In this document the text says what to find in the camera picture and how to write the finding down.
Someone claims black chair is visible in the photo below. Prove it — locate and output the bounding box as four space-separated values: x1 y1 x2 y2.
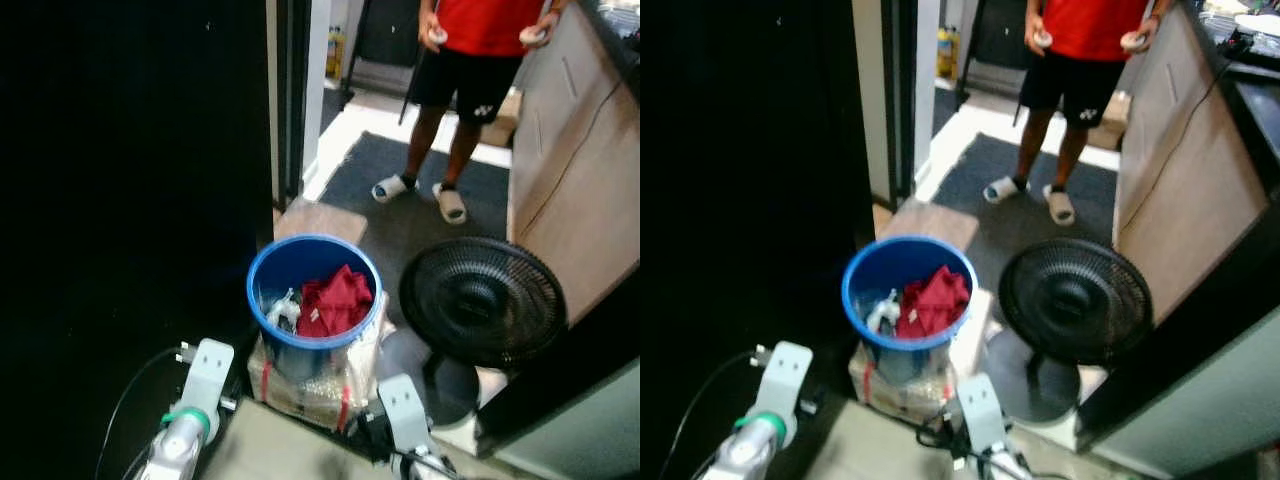
345 0 421 101
955 0 1031 101

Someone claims white crumpled item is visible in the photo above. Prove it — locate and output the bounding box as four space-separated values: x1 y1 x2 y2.
864 288 901 334
262 288 302 334

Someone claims person's right hand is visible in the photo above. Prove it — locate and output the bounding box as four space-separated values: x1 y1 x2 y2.
1025 12 1058 51
417 10 451 53

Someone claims red garment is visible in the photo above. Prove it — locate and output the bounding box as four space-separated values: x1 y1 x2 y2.
895 265 972 339
297 265 375 338

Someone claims wooden cabinet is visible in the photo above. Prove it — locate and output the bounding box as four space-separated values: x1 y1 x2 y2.
1113 5 1271 323
507 0 641 326

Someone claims cardboard box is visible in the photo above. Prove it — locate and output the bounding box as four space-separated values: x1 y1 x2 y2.
1085 92 1131 151
480 90 523 149

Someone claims white and black door jamb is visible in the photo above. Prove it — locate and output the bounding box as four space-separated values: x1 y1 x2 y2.
265 0 333 208
850 0 941 208

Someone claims person's left hand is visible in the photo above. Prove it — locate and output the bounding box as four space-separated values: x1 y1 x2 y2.
518 8 563 48
1120 10 1166 53

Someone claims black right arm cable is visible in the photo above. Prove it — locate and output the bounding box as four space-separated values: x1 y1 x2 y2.
915 420 1041 480
345 415 471 480

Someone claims black door frame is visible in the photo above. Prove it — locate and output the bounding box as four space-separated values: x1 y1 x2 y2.
1075 180 1280 451
475 268 641 456

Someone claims plastic wrapped package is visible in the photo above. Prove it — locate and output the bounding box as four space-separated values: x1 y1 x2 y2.
850 320 966 423
248 292 393 431

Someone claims white slide sandal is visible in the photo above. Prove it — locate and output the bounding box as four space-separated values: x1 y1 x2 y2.
983 175 1026 205
1043 184 1077 227
432 182 468 226
372 173 416 205

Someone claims black countertop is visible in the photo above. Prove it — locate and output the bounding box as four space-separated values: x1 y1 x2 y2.
575 0 641 96
1180 0 1280 191

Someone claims black floor fan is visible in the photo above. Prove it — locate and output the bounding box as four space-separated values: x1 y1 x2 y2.
985 238 1154 423
378 237 568 426

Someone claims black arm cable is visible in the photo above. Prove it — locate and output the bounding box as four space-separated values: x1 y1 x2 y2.
915 420 1041 480
345 415 471 480
660 350 761 480
95 345 186 480

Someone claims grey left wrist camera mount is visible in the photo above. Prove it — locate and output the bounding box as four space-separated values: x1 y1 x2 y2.
755 341 813 441
180 338 236 421

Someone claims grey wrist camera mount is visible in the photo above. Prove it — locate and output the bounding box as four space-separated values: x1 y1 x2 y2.
755 341 813 441
376 374 433 453
955 373 1009 453
180 338 236 421

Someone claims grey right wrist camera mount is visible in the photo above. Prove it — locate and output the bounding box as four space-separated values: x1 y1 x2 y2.
376 374 433 453
955 373 1009 453

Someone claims wooden board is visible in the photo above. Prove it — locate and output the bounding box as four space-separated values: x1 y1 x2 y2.
272 197 369 248
878 198 981 251

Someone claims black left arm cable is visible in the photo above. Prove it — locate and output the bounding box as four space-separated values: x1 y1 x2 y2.
660 350 761 480
95 345 186 480

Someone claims dark grey floor mat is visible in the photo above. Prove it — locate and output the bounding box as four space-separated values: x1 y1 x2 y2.
925 132 1119 241
318 130 513 241

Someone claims person in red shirt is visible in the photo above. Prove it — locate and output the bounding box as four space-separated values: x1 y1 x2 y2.
983 0 1173 227
372 0 569 226

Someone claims blue plastic bucket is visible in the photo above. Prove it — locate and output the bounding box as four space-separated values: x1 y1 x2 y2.
246 234 385 351
842 236 979 353

